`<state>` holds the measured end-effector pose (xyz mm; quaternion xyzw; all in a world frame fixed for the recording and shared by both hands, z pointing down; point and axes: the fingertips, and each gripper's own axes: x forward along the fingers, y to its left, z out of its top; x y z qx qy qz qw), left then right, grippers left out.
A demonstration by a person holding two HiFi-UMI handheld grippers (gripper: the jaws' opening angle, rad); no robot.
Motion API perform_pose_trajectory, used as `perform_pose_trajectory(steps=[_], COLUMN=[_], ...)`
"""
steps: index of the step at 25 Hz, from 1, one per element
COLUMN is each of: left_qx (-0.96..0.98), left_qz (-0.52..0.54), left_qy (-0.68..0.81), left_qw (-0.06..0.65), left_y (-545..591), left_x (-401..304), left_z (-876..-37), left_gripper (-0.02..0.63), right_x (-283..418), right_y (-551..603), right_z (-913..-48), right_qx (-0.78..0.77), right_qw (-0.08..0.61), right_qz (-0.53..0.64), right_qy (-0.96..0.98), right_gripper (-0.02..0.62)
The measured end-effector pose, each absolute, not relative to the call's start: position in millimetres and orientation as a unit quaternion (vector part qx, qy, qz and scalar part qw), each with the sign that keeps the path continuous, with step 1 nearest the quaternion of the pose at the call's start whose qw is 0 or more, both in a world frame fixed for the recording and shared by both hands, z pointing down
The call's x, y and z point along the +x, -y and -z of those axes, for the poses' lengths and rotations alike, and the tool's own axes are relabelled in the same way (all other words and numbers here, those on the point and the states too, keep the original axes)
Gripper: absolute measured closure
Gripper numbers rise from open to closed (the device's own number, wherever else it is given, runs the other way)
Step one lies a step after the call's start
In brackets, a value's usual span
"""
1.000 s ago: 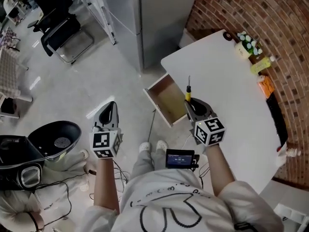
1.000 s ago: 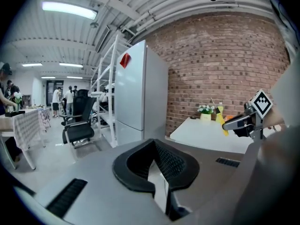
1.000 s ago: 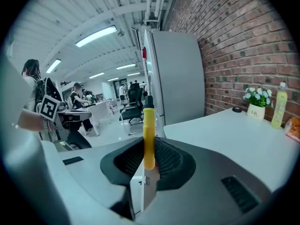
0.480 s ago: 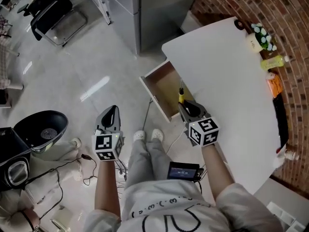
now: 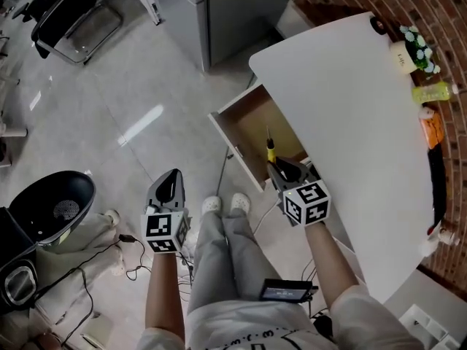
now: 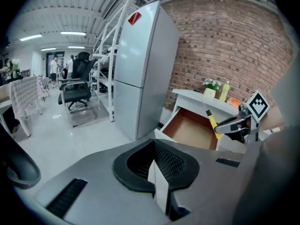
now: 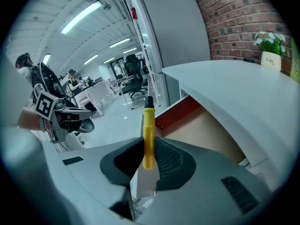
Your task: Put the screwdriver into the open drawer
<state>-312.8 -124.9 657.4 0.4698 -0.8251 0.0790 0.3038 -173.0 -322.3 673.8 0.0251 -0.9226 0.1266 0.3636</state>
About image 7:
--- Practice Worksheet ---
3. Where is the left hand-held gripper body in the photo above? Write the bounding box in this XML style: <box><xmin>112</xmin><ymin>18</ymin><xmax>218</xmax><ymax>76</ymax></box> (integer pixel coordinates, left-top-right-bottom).
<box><xmin>31</xmin><ymin>89</ymin><xmax>71</xmax><ymax>145</ymax></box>

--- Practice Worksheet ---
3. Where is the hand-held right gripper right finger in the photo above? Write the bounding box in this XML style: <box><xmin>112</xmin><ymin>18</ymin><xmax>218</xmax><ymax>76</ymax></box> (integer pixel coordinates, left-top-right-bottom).
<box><xmin>137</xmin><ymin>136</ymin><xmax>280</xmax><ymax>225</ymax></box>

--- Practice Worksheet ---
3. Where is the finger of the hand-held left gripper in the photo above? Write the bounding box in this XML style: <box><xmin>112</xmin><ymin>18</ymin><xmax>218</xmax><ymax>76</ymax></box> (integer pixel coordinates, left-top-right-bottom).
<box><xmin>60</xmin><ymin>106</ymin><xmax>96</xmax><ymax>134</ymax></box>

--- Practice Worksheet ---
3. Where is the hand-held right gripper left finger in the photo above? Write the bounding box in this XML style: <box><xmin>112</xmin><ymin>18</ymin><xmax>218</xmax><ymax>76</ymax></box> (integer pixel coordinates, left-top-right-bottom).
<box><xmin>4</xmin><ymin>125</ymin><xmax>144</xmax><ymax>223</ymax></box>

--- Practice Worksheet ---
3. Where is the white wooden drawer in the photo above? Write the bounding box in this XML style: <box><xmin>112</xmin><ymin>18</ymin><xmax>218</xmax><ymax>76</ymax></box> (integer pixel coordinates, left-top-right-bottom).
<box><xmin>154</xmin><ymin>94</ymin><xmax>249</xmax><ymax>166</ymax></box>

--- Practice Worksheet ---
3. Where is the yellow handled screwdriver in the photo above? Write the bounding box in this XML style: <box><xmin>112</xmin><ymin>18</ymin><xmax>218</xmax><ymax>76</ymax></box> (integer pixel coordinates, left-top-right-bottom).
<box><xmin>140</xmin><ymin>96</ymin><xmax>157</xmax><ymax>171</ymax></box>

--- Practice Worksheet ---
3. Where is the person's left forearm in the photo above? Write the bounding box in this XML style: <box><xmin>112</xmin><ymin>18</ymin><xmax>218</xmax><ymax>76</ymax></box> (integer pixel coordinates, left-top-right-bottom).
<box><xmin>17</xmin><ymin>106</ymin><xmax>51</xmax><ymax>133</ymax></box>

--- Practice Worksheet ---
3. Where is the white side table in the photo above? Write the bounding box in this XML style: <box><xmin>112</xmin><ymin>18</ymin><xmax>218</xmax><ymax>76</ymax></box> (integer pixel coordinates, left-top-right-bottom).
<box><xmin>76</xmin><ymin>80</ymin><xmax>113</xmax><ymax>116</ymax></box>

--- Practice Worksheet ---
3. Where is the black mesh office chair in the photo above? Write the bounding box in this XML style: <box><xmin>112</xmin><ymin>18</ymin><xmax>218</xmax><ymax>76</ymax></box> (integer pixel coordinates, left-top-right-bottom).
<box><xmin>118</xmin><ymin>53</ymin><xmax>148</xmax><ymax>100</ymax></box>

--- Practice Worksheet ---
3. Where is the white desk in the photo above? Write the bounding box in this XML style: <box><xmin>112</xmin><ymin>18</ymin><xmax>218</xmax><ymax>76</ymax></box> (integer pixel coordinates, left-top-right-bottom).
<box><xmin>161</xmin><ymin>59</ymin><xmax>300</xmax><ymax>196</ymax></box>

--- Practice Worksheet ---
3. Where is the grey metal cabinet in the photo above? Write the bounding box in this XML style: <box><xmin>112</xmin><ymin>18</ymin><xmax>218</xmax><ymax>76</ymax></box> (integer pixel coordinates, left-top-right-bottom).
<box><xmin>129</xmin><ymin>0</ymin><xmax>211</xmax><ymax>108</ymax></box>

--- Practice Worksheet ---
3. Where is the potted white flower plant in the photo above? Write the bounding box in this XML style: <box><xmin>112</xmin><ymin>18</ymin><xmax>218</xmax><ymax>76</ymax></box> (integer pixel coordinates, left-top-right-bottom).
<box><xmin>254</xmin><ymin>31</ymin><xmax>291</xmax><ymax>73</ymax></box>

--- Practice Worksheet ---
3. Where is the yellow-green drink bottle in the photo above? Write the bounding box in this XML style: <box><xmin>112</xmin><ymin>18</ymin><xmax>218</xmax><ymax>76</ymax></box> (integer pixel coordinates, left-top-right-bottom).
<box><xmin>290</xmin><ymin>37</ymin><xmax>300</xmax><ymax>82</ymax></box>

